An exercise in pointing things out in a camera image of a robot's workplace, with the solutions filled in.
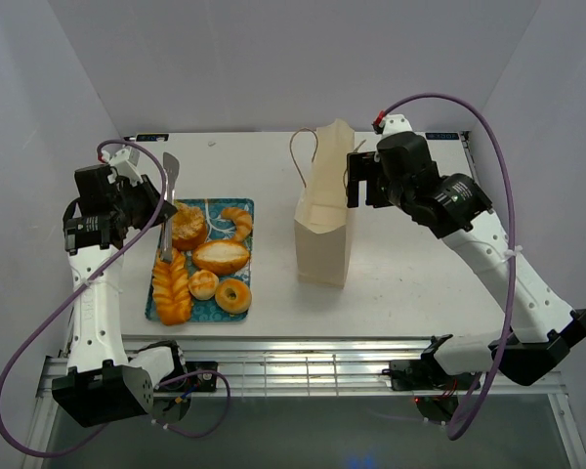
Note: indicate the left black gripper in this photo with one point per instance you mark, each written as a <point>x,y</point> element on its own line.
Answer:
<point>148,191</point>

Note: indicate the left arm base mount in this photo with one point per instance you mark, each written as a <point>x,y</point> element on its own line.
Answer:
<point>191,376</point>

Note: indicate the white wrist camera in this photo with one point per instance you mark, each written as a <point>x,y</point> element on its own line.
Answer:
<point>123,163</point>
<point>389,124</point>

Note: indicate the left blue table label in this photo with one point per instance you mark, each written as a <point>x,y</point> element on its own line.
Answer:
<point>152,137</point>

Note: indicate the metal serving tongs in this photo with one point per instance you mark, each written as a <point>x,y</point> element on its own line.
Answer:
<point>172,167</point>

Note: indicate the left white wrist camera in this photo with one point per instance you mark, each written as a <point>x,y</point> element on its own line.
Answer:
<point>123,163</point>

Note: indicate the round orange sugared bun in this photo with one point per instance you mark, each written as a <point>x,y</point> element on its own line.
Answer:
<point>188,227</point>

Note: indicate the blue table label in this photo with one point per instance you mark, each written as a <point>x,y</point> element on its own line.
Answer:
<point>152,137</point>
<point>442,136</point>

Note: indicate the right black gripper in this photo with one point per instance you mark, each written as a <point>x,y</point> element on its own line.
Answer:
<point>359,168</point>

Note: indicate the teal patterned tray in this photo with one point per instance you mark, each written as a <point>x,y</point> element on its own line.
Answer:
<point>218,228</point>

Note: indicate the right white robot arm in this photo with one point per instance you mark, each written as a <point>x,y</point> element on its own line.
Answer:
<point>539,329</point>

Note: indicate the oval split bread loaf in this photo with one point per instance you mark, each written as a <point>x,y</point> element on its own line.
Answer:
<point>221,257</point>

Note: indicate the fake croissant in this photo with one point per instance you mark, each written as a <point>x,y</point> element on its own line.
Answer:
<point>242,221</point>

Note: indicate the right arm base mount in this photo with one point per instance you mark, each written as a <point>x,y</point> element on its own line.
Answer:
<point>425,374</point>

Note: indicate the aluminium frame rail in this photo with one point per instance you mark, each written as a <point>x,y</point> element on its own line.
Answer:
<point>303,368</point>

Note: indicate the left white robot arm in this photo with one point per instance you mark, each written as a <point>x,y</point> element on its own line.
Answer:
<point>102,384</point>

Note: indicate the small round scored roll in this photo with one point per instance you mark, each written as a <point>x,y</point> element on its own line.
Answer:
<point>203,284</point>

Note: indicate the brown paper bag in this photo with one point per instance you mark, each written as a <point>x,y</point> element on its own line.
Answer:
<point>323,224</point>

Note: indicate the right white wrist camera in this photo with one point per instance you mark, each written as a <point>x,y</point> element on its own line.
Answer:
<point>389,124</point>

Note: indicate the right blue table label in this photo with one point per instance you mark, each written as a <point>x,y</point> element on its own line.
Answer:
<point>442,136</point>

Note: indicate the fake bagel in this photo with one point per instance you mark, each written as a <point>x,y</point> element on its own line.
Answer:
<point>233,296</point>

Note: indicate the long braided orange bread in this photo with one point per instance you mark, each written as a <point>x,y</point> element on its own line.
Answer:
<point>170,292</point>

